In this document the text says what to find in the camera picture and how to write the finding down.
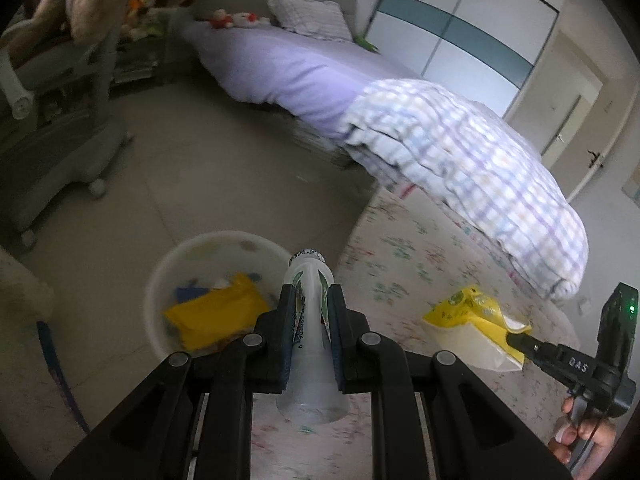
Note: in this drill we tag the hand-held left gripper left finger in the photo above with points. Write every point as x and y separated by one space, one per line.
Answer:
290 340

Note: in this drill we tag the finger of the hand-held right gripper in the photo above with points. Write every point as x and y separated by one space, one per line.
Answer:
525 344

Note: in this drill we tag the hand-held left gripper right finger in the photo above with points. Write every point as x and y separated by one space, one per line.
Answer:
336 345

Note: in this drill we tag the yellow tissue pack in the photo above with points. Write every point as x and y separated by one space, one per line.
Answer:
470 340

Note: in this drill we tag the clear plastic bottle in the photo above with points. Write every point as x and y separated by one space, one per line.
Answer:
310 395

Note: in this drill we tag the yellow packet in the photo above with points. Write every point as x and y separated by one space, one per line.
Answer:
215 315

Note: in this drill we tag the white plastic bin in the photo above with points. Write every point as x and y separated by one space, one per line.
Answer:
200 250

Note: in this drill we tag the person's right hand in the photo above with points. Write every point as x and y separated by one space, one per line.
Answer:
600 435

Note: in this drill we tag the printed play mat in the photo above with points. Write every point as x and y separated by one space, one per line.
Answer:
400 260

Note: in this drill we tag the blue wrapper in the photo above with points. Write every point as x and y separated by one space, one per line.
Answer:
190 293

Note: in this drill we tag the plaid quilt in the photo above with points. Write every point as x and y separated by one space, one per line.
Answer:
475 160

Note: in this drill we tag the wooden door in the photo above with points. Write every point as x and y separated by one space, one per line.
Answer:
562 125

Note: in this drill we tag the blue flat stick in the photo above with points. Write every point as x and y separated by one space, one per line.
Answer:
60 380

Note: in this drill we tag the beige cushion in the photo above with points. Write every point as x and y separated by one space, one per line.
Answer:
25 285

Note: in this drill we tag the bed with purple sheet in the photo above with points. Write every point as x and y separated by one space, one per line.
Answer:
280 65

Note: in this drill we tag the grey wheeled chair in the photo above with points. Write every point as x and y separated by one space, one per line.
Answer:
65 150

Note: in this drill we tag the dark nightstand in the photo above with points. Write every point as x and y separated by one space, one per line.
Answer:
140 60

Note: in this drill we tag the plaid pillow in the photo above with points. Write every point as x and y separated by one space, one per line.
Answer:
310 17

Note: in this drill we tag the red plush toy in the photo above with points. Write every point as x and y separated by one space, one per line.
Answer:
220 19

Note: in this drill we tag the white teal wardrobe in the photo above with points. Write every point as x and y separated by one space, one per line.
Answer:
450 10

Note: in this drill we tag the green white plush toy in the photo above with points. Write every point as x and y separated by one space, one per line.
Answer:
156 22

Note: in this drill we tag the orange plush toy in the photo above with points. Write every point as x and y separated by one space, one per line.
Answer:
140 2

